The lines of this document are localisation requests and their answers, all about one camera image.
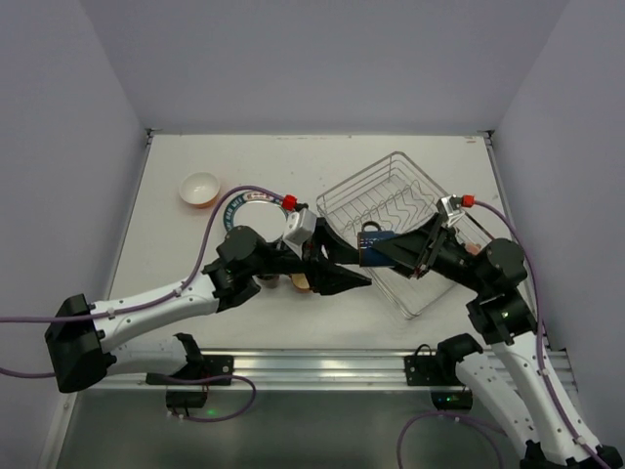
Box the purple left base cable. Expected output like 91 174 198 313
165 373 259 423

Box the dark maroon mug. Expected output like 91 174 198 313
257 275 280 288

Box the orange red mug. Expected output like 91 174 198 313
290 274 311 292

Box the green rimmed printed plate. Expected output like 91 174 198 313
223 191 288 242

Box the pink mug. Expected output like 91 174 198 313
465 242 481 255

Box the orange bowl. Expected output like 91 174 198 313
179 172 221 208

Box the metal wire dish rack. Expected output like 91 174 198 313
315 149 494 320

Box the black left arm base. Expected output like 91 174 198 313
165 355 234 414

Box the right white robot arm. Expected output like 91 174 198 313
357 214 624 468

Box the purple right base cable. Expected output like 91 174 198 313
395 409 509 469

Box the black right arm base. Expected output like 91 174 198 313
403 344 474 411

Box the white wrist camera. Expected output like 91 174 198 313
282 208 317 248
436 194 465 228

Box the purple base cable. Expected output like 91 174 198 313
165 373 259 423
395 409 509 469

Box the dark blue mug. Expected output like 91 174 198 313
355 221 399 269

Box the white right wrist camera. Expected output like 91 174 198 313
436 194 465 228

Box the aluminium mounting rail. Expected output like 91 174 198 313
61 347 572 392

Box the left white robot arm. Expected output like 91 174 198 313
44 218 372 394

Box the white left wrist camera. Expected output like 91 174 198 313
282 208 317 248

